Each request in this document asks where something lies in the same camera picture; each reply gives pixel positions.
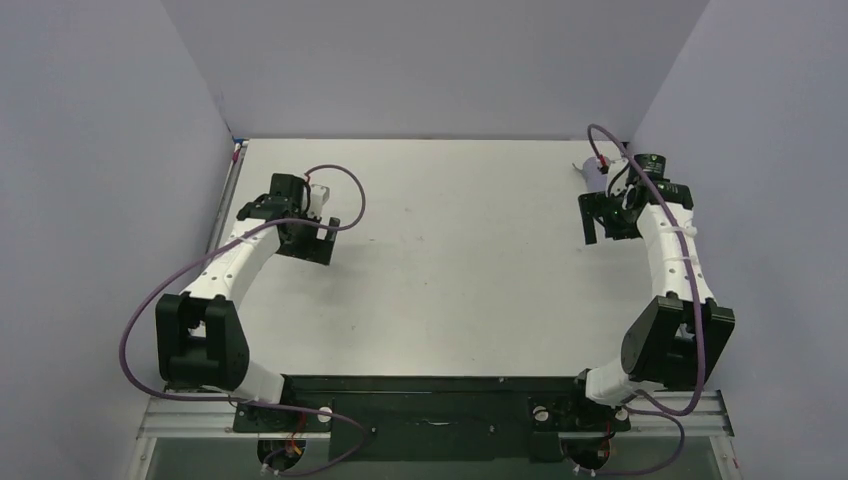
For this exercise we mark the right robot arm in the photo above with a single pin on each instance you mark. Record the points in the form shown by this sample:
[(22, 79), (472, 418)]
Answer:
[(675, 343)]

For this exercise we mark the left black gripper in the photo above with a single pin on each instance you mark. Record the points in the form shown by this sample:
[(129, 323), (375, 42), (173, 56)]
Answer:
[(310, 244)]

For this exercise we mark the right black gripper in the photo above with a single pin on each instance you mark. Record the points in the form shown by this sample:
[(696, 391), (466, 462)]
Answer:
[(597, 213)]

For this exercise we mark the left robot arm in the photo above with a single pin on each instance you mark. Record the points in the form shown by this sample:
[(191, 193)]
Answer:
[(200, 338)]

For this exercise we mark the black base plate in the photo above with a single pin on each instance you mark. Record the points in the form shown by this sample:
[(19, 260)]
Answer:
[(406, 418)]

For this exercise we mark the purple umbrella case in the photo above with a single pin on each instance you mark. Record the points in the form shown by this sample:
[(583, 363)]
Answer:
[(590, 171)]

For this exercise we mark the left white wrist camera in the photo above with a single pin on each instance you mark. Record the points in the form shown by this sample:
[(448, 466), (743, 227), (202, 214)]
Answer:
[(318, 196)]

